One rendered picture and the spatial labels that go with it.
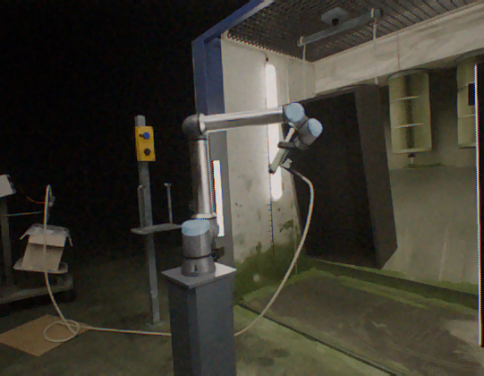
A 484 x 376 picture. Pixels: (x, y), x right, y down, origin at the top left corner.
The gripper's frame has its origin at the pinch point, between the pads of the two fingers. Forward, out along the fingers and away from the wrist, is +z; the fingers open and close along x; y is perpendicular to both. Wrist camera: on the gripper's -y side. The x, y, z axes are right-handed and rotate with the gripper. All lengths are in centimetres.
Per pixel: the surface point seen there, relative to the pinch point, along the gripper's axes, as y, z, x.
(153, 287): -26, 123, -63
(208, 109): -65, 36, 50
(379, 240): 85, 8, -1
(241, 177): -13, 71, 39
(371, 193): 60, -11, 10
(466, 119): 111, -47, 110
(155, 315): -14, 135, -76
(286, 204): 42, 96, 64
